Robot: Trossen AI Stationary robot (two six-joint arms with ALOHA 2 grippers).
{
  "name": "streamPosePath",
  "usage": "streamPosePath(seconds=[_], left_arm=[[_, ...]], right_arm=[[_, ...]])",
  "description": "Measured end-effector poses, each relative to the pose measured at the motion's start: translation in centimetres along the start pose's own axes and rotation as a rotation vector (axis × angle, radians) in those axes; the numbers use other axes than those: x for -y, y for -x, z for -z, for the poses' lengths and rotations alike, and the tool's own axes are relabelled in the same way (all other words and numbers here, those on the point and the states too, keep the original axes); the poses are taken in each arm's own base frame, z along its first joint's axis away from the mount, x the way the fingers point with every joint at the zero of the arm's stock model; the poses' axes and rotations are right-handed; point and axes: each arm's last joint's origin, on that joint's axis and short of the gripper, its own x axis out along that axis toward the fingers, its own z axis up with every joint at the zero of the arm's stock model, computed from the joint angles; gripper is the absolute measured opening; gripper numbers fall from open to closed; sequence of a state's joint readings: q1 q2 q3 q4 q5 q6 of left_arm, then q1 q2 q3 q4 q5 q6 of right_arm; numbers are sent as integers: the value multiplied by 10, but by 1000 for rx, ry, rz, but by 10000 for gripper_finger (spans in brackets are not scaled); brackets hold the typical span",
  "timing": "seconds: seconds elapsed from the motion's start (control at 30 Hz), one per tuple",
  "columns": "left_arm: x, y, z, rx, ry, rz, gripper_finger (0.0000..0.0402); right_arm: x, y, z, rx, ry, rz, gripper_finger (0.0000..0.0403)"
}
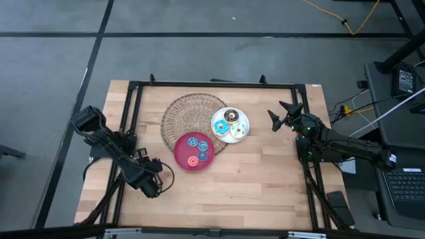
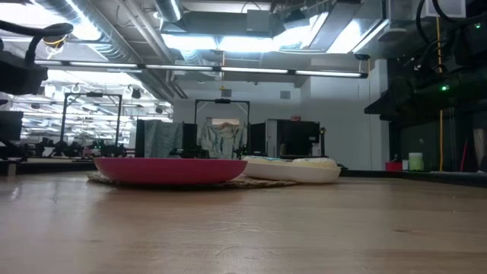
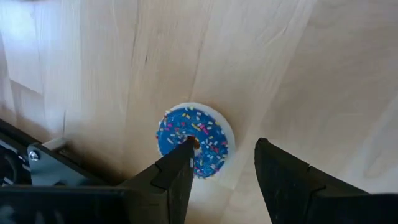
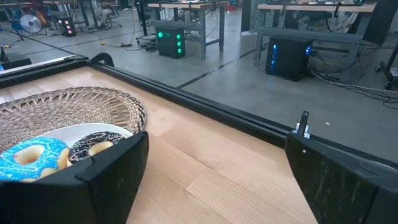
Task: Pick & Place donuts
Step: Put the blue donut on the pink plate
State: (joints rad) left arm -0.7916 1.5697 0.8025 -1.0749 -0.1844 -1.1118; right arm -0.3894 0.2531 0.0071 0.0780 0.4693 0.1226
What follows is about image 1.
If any large blue iced donut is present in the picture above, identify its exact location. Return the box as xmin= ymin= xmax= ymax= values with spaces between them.
xmin=212 ymin=119 xmax=230 ymax=137

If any pink plate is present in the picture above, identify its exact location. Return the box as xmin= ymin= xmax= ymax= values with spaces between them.
xmin=173 ymin=131 xmax=216 ymax=172

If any yellow power plug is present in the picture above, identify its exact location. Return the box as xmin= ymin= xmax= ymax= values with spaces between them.
xmin=340 ymin=105 xmax=376 ymax=117

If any black table frame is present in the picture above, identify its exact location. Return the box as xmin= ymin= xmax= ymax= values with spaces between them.
xmin=74 ymin=79 xmax=358 ymax=239

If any grey side desk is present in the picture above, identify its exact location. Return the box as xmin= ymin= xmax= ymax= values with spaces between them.
xmin=363 ymin=61 xmax=425 ymax=230

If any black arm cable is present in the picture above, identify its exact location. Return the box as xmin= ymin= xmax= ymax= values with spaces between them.
xmin=155 ymin=161 xmax=176 ymax=195

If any chocolate sprinkled donut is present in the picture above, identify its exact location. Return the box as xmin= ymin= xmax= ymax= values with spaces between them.
xmin=223 ymin=108 xmax=240 ymax=125

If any round woven placemat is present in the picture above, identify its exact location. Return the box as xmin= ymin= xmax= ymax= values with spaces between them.
xmin=160 ymin=92 xmax=229 ymax=156

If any black power adapter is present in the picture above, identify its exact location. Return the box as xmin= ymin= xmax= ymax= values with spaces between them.
xmin=391 ymin=63 xmax=419 ymax=99

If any black smartphone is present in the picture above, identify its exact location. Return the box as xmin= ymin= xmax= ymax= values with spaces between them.
xmin=327 ymin=191 xmax=355 ymax=227

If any yellow extension cable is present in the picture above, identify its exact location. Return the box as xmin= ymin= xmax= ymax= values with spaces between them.
xmin=301 ymin=0 xmax=381 ymax=36

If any black furniture leg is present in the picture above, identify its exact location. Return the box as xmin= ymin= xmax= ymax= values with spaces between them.
xmin=0 ymin=144 xmax=27 ymax=160

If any black keyboard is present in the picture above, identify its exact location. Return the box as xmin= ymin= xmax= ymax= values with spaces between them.
xmin=381 ymin=167 xmax=425 ymax=230

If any black stand leg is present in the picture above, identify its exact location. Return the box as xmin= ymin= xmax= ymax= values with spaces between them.
xmin=375 ymin=28 xmax=425 ymax=74

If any white donut teal drizzle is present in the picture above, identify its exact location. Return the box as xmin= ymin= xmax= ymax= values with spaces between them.
xmin=230 ymin=121 xmax=248 ymax=140

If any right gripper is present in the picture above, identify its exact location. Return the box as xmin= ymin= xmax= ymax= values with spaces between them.
xmin=267 ymin=100 xmax=322 ymax=137

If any white cable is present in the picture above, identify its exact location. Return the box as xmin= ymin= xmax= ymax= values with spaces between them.
xmin=348 ymin=86 xmax=425 ymax=137

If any white plate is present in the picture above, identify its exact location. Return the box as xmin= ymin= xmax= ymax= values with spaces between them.
xmin=211 ymin=106 xmax=250 ymax=144

